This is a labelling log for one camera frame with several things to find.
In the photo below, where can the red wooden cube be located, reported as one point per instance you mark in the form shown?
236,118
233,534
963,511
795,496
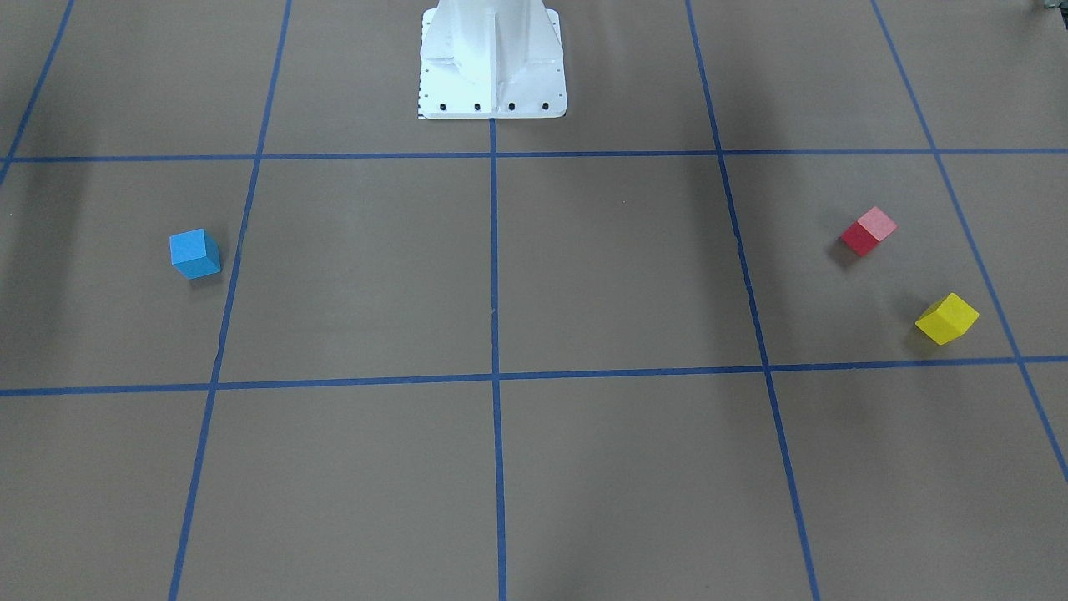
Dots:
868,231

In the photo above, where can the blue wooden cube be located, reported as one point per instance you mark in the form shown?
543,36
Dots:
195,254

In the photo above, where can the yellow wooden cube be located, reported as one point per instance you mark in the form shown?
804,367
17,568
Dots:
947,319

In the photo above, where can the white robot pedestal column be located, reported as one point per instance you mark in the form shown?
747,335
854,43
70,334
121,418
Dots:
491,60

